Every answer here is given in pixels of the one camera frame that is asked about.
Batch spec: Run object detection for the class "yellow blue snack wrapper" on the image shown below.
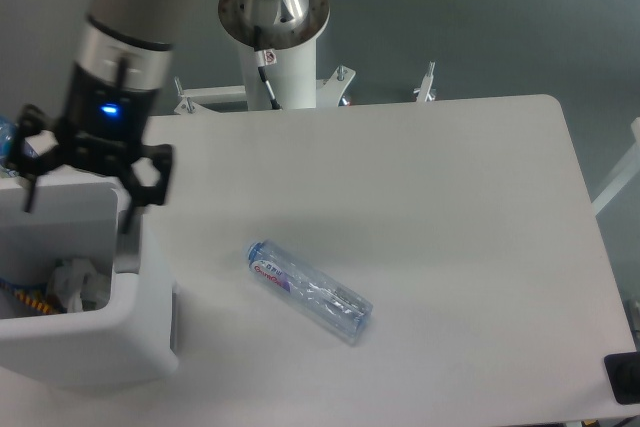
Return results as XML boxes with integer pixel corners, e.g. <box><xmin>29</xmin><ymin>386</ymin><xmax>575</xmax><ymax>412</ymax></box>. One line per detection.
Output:
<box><xmin>1</xmin><ymin>278</ymin><xmax>59</xmax><ymax>315</ymax></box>

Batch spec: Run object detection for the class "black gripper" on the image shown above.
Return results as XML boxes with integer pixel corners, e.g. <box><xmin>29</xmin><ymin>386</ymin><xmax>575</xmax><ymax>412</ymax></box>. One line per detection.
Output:
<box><xmin>5</xmin><ymin>61</ymin><xmax>174</xmax><ymax>235</ymax></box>

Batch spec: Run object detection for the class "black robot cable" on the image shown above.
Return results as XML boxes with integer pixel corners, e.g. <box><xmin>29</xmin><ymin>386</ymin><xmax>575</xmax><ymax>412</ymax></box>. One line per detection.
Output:
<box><xmin>251</xmin><ymin>25</ymin><xmax>283</xmax><ymax>111</ymax></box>

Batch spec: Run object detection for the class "blue labelled drink bottle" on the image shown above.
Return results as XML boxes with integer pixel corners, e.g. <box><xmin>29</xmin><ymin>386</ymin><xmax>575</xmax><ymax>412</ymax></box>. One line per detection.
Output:
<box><xmin>1</xmin><ymin>116</ymin><xmax>20</xmax><ymax>178</ymax></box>

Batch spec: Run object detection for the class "white frame bar right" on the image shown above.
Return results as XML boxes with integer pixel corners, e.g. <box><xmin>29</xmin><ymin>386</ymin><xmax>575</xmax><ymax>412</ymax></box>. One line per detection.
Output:
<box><xmin>592</xmin><ymin>118</ymin><xmax>639</xmax><ymax>216</ymax></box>

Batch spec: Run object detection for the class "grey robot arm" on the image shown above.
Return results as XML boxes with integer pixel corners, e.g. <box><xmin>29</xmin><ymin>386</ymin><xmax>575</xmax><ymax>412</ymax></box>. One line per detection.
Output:
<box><xmin>5</xmin><ymin>0</ymin><xmax>329</xmax><ymax>231</ymax></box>

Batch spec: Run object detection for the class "white trash can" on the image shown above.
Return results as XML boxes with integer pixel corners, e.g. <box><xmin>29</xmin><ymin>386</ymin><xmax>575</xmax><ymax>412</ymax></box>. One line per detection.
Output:
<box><xmin>1</xmin><ymin>174</ymin><xmax>179</xmax><ymax>386</ymax></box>

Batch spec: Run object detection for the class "white table clamp bracket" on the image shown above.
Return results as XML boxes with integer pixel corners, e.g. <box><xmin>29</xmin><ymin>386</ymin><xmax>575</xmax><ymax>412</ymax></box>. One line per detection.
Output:
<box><xmin>414</xmin><ymin>61</ymin><xmax>436</xmax><ymax>102</ymax></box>

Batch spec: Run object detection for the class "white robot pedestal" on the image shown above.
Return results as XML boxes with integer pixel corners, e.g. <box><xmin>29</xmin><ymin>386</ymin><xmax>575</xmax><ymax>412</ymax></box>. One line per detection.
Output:
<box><xmin>174</xmin><ymin>0</ymin><xmax>356</xmax><ymax>115</ymax></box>

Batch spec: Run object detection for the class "clear plastic water bottle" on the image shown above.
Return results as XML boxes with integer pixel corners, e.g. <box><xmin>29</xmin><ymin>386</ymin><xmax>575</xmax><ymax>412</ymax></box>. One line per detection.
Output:
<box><xmin>245</xmin><ymin>240</ymin><xmax>373</xmax><ymax>345</ymax></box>

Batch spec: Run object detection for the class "black device at table edge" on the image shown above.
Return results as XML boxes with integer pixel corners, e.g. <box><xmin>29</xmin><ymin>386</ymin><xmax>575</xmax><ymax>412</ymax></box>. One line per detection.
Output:
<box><xmin>604</xmin><ymin>352</ymin><xmax>639</xmax><ymax>405</ymax></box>

